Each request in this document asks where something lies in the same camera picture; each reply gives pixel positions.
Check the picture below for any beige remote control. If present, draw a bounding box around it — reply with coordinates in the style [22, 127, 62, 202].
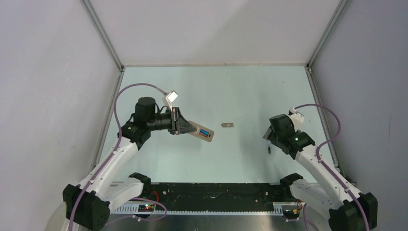
[188, 120, 214, 142]

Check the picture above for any right controller board with LEDs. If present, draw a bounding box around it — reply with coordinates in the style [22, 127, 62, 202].
[282, 209, 300, 221]

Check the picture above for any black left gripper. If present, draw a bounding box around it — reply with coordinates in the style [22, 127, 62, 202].
[147, 107, 196, 135]

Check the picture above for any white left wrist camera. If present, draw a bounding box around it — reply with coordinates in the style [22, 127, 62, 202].
[163, 90, 178, 110]

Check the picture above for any blue battery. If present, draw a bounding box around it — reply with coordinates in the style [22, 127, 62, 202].
[200, 129, 210, 137]

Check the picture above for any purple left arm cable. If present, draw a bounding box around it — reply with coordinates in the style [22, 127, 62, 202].
[67, 83, 168, 231]

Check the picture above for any beige battery compartment cover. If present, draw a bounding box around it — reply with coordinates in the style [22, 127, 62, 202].
[221, 123, 234, 128]

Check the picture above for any grey slotted cable duct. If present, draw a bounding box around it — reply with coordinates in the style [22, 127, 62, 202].
[110, 205, 284, 216]

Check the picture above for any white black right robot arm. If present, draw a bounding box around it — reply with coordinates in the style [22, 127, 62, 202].
[264, 113, 378, 231]

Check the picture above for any left controller board with LEDs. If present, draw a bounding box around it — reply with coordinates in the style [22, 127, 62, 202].
[138, 204, 155, 213]

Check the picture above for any controller board with leds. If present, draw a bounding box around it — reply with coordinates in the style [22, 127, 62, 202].
[282, 209, 300, 221]
[138, 204, 155, 213]

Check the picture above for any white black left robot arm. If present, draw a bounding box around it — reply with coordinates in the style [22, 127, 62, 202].
[63, 97, 197, 231]

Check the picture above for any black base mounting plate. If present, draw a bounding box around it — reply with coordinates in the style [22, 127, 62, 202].
[135, 182, 303, 212]

